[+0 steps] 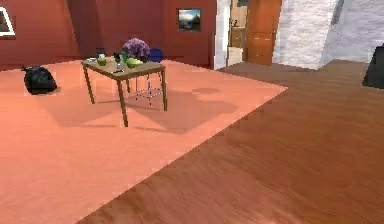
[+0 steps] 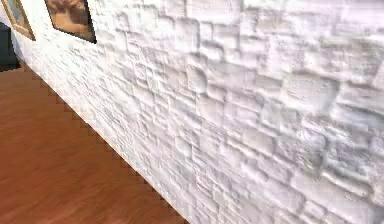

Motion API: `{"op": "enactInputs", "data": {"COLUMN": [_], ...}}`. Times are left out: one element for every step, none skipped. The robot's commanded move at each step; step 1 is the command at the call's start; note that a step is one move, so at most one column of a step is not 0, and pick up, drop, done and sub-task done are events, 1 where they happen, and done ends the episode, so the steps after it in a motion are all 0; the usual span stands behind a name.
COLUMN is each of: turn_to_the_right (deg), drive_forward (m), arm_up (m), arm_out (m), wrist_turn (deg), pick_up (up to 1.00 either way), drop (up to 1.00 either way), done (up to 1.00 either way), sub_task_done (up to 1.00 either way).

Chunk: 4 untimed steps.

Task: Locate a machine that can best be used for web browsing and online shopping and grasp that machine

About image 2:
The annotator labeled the black framed orange picture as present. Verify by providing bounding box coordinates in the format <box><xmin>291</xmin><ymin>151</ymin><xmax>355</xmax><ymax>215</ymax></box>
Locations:
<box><xmin>44</xmin><ymin>0</ymin><xmax>98</xmax><ymax>45</ymax></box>

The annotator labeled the dark blue cabinet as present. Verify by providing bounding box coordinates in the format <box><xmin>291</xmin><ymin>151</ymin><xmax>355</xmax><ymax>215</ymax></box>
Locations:
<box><xmin>0</xmin><ymin>21</ymin><xmax>22</xmax><ymax>73</ymax></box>

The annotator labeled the wooden framed picture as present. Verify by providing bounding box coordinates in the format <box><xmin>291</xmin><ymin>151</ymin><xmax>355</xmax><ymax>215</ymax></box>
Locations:
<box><xmin>1</xmin><ymin>0</ymin><xmax>37</xmax><ymax>42</ymax></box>

